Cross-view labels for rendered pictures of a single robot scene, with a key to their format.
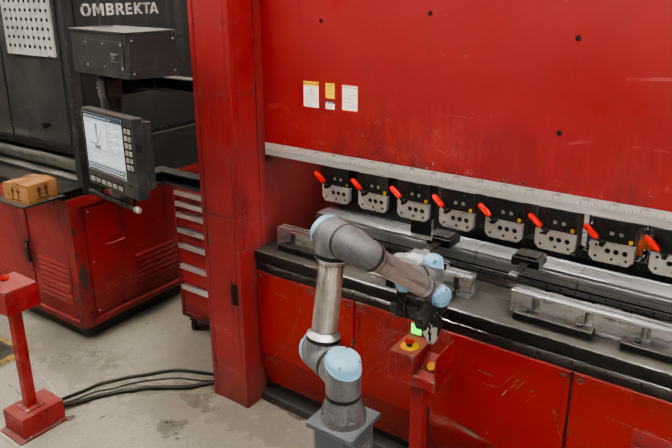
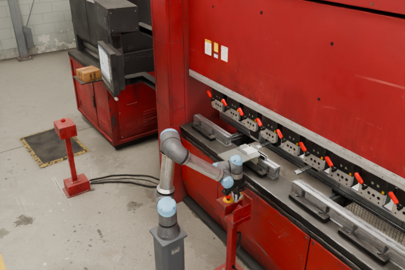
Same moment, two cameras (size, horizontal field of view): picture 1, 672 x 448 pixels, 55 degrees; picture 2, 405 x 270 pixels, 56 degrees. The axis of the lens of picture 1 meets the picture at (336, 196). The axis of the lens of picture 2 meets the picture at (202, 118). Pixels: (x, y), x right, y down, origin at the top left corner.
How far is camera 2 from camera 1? 0.96 m
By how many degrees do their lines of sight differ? 21
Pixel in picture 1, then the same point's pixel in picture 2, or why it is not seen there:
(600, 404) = (322, 260)
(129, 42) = (109, 14)
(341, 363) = (163, 207)
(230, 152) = (166, 73)
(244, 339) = not seen: hidden behind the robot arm
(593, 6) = (340, 25)
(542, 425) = (295, 260)
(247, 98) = (177, 44)
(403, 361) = (221, 207)
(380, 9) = (238, 5)
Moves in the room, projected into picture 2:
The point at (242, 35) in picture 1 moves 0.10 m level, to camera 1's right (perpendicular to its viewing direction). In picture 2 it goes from (175, 9) to (187, 11)
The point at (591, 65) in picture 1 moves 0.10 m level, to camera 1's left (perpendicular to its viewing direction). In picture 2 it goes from (337, 62) to (317, 59)
